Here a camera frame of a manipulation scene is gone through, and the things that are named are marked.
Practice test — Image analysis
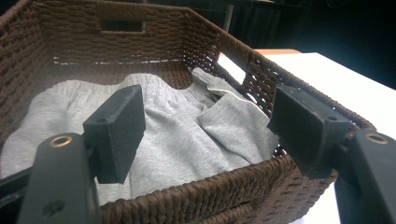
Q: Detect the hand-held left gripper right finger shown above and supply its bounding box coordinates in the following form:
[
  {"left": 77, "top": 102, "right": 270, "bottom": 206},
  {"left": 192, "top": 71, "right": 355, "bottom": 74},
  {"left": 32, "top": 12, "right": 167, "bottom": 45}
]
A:
[{"left": 266, "top": 85, "right": 351, "bottom": 180}]

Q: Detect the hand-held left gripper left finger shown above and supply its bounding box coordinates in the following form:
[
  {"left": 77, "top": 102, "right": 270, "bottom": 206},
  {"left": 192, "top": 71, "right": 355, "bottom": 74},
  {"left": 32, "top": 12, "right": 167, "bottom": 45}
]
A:
[{"left": 82, "top": 84, "right": 147, "bottom": 185}]

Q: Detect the grey knit garment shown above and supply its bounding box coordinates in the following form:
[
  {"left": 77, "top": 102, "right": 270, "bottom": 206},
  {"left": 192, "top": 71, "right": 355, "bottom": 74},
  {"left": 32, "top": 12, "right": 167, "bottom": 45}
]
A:
[{"left": 0, "top": 67, "right": 280, "bottom": 206}]

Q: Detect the brown woven basket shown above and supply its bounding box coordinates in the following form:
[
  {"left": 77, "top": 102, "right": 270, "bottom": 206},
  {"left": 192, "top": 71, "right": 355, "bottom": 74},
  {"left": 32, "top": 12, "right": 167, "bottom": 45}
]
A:
[{"left": 0, "top": 0, "right": 377, "bottom": 224}]

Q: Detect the white table cover sheet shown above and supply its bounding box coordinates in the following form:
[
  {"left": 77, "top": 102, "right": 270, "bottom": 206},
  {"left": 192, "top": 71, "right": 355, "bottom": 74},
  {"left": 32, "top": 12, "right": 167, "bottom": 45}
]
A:
[{"left": 218, "top": 51, "right": 396, "bottom": 224}]

